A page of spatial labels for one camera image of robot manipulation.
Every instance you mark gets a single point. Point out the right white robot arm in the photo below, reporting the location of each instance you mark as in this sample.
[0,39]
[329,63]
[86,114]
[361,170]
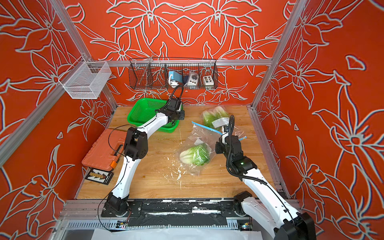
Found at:
[275,215]

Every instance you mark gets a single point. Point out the black wire wall basket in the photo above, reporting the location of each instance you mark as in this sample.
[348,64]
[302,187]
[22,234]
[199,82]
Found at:
[164,73]

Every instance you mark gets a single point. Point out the green chinese cabbage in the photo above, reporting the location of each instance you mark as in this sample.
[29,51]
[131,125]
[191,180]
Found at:
[198,155]

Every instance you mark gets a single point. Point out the white round-dial device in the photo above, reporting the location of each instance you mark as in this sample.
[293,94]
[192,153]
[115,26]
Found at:
[193,79]

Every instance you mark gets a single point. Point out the green perforated plastic basket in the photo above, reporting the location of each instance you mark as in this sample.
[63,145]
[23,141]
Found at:
[144,111]

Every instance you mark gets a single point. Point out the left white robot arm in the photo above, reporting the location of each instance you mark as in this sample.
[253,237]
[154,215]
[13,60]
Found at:
[136,147]

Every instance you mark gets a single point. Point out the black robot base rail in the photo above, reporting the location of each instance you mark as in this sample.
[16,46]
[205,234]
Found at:
[178,213]

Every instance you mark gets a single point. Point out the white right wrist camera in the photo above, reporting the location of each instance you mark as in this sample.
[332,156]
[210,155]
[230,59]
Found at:
[223,137]

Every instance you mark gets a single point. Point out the white button box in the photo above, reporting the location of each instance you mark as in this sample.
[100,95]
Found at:
[208,81]

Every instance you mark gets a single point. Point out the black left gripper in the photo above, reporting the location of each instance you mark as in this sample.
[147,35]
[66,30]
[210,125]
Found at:
[182,115]

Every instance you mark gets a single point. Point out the clear zip-top bag blue seal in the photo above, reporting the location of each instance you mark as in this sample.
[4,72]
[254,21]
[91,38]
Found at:
[202,134]

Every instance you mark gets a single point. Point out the orange plastic tool case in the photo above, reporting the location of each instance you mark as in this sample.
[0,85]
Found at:
[104,153]

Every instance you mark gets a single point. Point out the blue box with white cable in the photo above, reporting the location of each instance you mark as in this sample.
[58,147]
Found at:
[175,79]

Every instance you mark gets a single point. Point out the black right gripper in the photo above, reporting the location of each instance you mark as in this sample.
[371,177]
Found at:
[218,149]

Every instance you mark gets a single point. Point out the white mesh wall basket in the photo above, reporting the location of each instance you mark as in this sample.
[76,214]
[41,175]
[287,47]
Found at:
[85,82]

